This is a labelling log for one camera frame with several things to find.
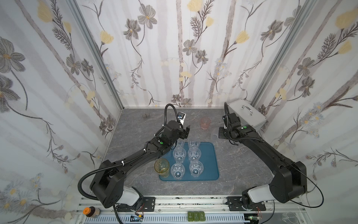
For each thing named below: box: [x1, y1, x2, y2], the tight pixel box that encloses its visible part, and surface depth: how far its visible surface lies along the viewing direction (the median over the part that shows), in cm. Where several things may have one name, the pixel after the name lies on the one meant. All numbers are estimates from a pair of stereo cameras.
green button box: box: [187, 210, 206, 222], surface depth 70 cm
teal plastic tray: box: [158, 141, 219, 181], surface depth 90 cm
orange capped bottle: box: [82, 206, 101, 218], surface depth 66 cm
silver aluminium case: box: [227, 98, 268, 128], surface depth 98 cm
